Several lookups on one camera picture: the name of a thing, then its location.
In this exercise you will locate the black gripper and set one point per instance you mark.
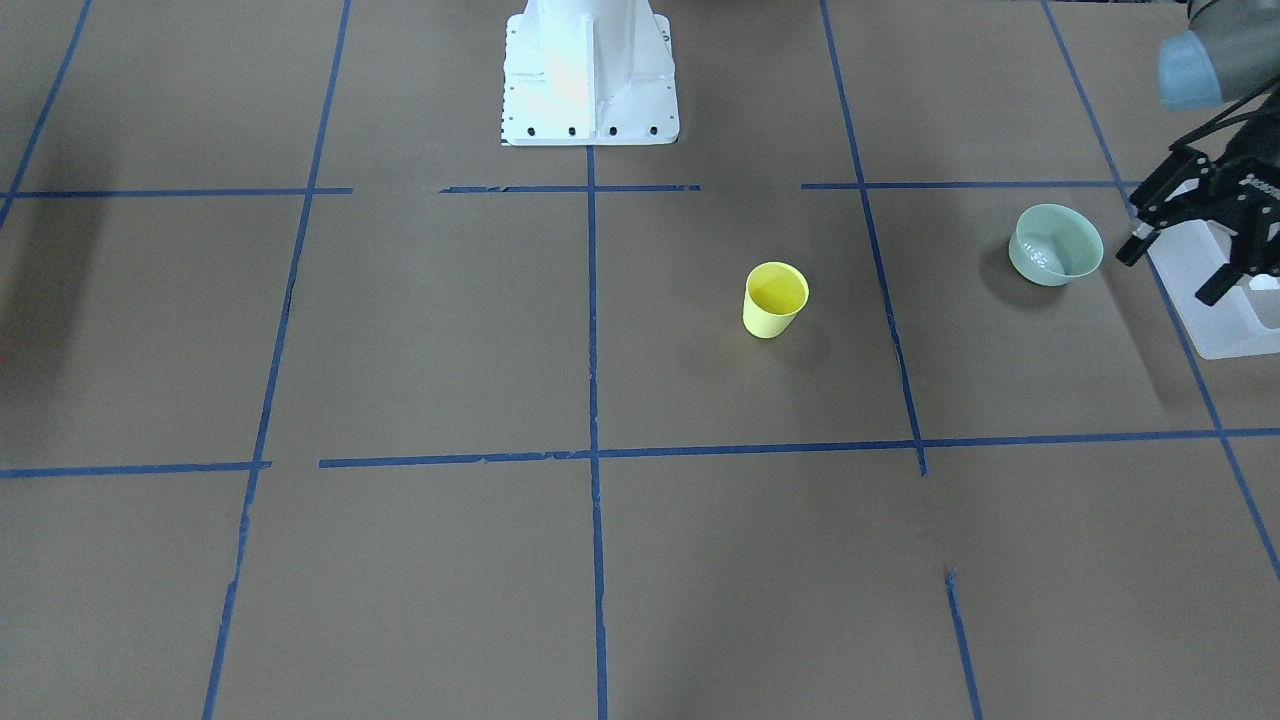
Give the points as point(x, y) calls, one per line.
point(1252, 186)

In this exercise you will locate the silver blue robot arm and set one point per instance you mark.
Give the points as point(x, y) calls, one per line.
point(1230, 48)

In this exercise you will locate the mint green bowl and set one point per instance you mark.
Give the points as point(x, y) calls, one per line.
point(1051, 246)

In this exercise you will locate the clear plastic storage box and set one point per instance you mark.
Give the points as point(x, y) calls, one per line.
point(1245, 322)

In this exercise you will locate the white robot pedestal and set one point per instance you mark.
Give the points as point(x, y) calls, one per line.
point(589, 73)

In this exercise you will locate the yellow plastic cup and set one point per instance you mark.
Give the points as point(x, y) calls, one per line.
point(774, 293)

